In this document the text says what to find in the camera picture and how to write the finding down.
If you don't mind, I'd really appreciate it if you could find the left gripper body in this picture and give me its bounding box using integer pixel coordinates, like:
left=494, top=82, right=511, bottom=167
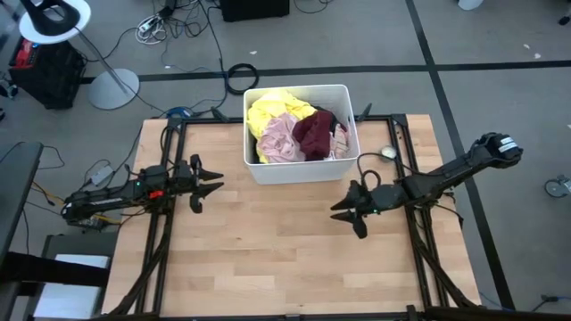
left=173, top=153, right=205, bottom=216

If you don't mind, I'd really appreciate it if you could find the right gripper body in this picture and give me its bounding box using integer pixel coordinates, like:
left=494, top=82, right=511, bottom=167
left=350, top=180, right=378, bottom=240

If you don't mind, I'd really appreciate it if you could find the maroon garment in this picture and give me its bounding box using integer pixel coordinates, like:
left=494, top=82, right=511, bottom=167
left=292, top=110, right=335, bottom=162

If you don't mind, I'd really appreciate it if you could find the pink garment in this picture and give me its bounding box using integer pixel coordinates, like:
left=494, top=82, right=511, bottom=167
left=257, top=111, right=309, bottom=164

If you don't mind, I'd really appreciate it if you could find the yellow garment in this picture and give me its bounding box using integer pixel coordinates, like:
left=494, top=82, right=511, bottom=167
left=246, top=88, right=319, bottom=165

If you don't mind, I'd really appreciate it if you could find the white plastic laundry basket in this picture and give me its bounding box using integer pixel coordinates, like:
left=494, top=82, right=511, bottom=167
left=243, top=83, right=361, bottom=186

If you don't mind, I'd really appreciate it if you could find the grey power brick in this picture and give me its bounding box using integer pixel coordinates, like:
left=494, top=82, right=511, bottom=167
left=90, top=165, right=115, bottom=186

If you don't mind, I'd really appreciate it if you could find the white disc floor stand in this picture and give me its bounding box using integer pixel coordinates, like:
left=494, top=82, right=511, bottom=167
left=18, top=0, right=140, bottom=111

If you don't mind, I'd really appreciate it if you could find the grey cart with white panels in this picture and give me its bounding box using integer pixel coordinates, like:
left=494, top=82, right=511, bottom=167
left=0, top=231, right=118, bottom=321

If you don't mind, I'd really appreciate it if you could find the black cabinet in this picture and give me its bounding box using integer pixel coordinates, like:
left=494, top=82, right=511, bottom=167
left=8, top=38, right=87, bottom=111

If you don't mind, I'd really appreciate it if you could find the black desk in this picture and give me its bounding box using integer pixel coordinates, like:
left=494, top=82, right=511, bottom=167
left=0, top=141, right=45, bottom=268

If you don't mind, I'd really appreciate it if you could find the grey caster wheel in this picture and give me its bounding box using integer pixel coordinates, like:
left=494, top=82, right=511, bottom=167
left=543, top=175, right=571, bottom=199

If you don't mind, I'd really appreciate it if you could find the black chair caster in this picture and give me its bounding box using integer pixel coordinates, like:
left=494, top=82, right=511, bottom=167
left=0, top=78, right=20, bottom=100

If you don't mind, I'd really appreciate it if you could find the red tool case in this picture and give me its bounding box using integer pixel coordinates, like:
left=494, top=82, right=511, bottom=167
left=14, top=37, right=40, bottom=69

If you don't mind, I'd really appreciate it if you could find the black curved object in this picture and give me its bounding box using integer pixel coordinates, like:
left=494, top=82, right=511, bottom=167
left=20, top=0, right=81, bottom=37

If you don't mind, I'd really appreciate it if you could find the black floor plug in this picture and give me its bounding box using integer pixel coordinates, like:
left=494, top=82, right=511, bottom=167
left=531, top=293, right=571, bottom=314

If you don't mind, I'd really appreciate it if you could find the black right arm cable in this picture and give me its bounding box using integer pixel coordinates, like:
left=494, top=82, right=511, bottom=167
left=355, top=152, right=405, bottom=191

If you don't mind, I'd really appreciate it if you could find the black floor cable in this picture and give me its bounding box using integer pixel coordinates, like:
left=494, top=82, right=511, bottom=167
left=133, top=0, right=231, bottom=118

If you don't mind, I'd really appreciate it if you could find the coiled black cable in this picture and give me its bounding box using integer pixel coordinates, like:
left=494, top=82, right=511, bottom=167
left=226, top=62, right=261, bottom=96

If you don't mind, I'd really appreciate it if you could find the white power strip with cords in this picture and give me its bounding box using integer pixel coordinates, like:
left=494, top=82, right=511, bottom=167
left=135, top=12, right=167, bottom=46

